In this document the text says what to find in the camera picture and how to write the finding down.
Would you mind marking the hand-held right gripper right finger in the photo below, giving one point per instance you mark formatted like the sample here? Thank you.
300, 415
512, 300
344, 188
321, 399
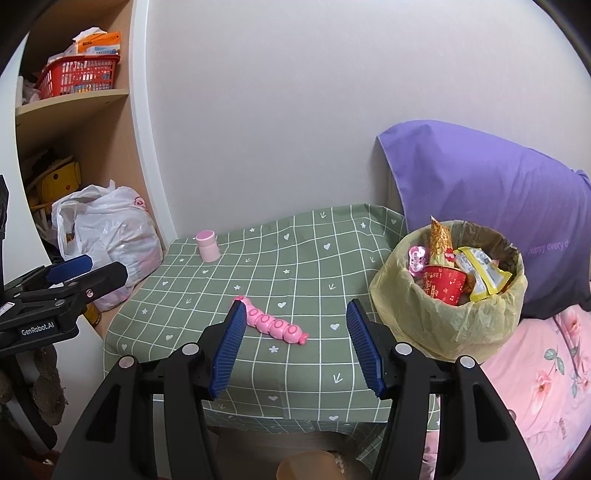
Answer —
364, 350

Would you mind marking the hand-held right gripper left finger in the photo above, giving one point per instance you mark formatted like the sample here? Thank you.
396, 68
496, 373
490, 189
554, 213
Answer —
228, 350

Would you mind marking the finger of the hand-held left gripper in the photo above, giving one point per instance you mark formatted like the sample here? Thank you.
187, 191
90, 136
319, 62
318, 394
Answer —
106, 279
69, 267

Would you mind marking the bin with yellow liner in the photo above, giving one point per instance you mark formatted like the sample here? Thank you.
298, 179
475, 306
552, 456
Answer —
443, 332

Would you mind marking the small magenta packet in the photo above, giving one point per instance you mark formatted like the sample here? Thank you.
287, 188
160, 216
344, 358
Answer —
417, 262

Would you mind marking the red paper cup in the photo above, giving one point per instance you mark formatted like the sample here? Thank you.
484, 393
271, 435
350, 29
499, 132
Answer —
443, 284

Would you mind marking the gold foil wrapper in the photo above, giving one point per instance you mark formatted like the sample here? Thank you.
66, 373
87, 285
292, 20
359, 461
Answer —
441, 242

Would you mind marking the yellow snack packet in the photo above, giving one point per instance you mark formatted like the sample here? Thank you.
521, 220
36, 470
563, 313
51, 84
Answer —
482, 272

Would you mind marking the white plastic bag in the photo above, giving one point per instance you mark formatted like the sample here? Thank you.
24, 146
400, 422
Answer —
111, 235

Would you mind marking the pink caterpillar toy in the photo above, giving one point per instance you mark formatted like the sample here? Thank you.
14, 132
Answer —
272, 323

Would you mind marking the yellow plush toy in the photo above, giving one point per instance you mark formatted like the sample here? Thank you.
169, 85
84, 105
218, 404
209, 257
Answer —
57, 182

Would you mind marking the pink plastic bottle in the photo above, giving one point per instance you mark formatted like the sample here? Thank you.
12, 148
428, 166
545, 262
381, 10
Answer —
207, 247

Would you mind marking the green checked tablecloth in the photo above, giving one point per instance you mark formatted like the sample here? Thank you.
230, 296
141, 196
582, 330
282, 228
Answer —
286, 258

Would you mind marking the wooden shelf unit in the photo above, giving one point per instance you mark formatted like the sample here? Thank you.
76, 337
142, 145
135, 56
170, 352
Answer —
92, 129

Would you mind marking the beige bed headboard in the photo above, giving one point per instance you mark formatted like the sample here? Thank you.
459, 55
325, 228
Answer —
395, 198

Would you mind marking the pink floral bedsheet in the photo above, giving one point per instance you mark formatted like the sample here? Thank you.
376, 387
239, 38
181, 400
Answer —
531, 392

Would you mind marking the red plastic basket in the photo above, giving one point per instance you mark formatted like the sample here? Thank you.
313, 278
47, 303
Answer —
78, 78

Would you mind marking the purple pillow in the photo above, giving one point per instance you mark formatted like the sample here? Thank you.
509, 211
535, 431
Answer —
485, 194

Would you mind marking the orange white tissue packet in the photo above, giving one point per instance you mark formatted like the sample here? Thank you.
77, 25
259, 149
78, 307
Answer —
101, 44

